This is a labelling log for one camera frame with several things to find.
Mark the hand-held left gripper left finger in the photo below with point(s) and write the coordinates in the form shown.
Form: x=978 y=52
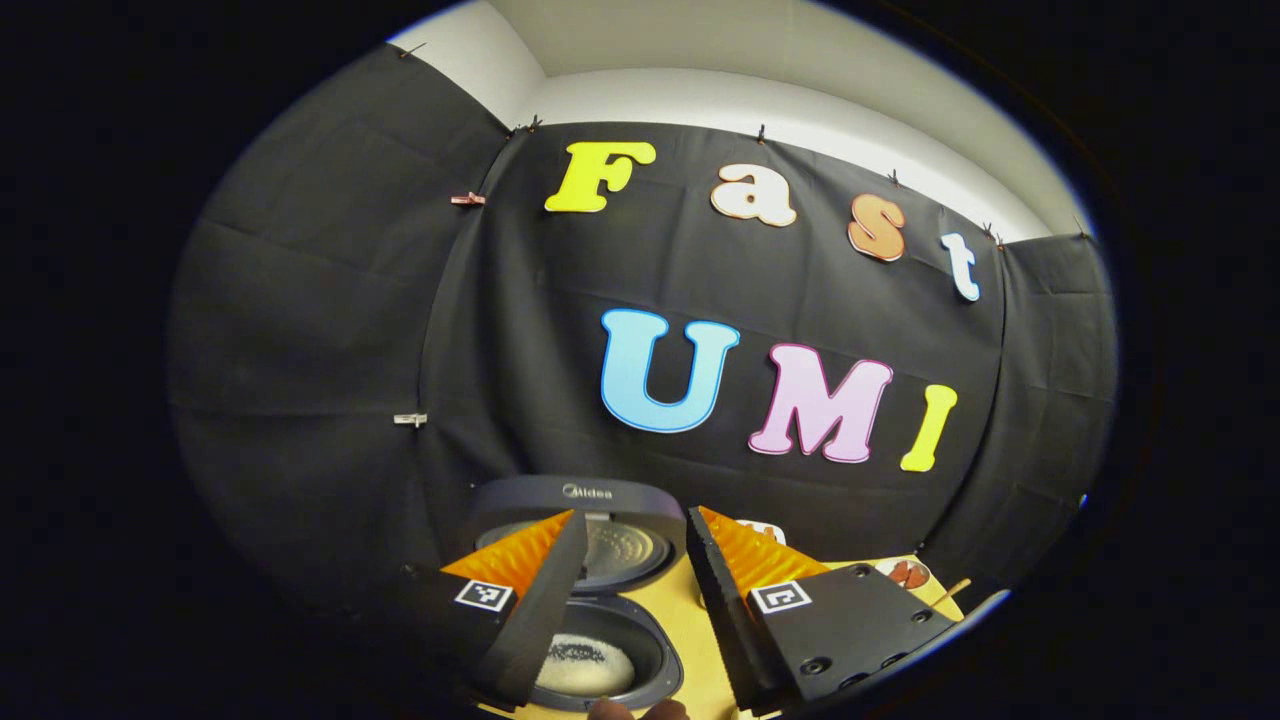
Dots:
x=545 y=620

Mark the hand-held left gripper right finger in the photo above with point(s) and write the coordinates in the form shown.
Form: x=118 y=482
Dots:
x=725 y=620

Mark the white rice portion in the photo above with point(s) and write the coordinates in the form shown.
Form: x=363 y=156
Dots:
x=590 y=668

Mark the dark lidded rice cooker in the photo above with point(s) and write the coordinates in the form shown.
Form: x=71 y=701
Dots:
x=520 y=500

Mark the white toaster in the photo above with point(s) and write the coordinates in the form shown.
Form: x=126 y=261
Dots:
x=760 y=532

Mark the white round plate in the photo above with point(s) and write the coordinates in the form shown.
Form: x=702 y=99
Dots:
x=885 y=568

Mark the red meat piece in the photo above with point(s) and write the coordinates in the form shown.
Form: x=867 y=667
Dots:
x=908 y=575

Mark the silver cloth clip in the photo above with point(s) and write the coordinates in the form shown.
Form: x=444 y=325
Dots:
x=410 y=419

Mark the black backdrop cloth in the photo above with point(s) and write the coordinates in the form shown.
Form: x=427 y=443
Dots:
x=500 y=330

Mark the copper cloth clip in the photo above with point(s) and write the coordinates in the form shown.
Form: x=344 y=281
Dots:
x=467 y=199

